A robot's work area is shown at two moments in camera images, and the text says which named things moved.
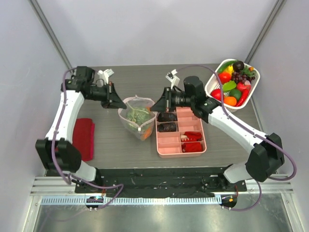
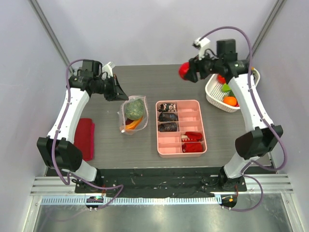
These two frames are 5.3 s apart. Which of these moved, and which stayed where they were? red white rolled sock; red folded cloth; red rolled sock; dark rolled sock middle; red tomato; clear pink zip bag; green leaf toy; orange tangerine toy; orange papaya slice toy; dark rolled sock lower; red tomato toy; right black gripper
Moved: orange papaya slice toy; red tomato; right black gripper; clear pink zip bag
Stayed: red tomato toy; red white rolled sock; green leaf toy; red rolled sock; orange tangerine toy; dark rolled sock lower; red folded cloth; dark rolled sock middle
